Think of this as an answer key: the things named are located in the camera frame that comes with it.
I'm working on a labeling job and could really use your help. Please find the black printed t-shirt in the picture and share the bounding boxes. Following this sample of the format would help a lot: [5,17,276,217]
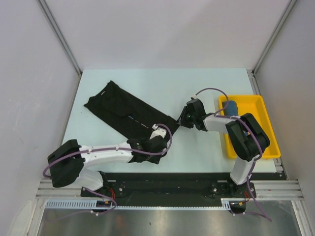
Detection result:
[84,81,179,139]

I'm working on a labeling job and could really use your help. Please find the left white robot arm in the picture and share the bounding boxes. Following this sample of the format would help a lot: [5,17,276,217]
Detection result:
[43,135,173,197]

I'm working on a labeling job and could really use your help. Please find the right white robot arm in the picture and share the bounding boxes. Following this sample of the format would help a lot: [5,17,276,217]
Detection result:
[177,98,270,197]

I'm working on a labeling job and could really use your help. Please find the rolled blue t-shirt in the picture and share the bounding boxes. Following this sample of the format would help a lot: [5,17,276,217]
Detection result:
[222,100,239,117]

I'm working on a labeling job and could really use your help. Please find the yellow plastic tray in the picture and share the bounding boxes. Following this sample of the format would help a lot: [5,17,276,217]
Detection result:
[219,95,281,161]

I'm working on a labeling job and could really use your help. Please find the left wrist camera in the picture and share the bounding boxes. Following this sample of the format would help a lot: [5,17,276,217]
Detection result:
[150,124,168,140]

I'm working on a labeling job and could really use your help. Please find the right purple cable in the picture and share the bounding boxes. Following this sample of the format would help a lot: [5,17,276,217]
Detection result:
[195,88,273,222]

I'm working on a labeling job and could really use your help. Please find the purple cable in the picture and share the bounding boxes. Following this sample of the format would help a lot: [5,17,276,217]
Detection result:
[195,88,273,222]
[43,123,173,217]

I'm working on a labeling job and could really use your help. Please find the grey cable duct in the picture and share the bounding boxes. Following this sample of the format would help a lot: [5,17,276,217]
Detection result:
[45,199,245,210]

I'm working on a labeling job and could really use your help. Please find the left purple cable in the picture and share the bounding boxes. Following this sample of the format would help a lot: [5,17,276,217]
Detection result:
[43,123,173,217]

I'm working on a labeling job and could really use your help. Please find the right aluminium frame post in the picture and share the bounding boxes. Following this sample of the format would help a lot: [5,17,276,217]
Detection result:
[252,0,298,76]

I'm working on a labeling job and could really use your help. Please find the aluminium frame post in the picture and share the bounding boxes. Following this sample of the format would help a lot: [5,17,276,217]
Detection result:
[252,0,298,76]
[36,0,83,78]

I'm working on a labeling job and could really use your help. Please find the left aluminium frame post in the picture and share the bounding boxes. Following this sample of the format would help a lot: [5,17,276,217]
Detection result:
[36,0,83,78]

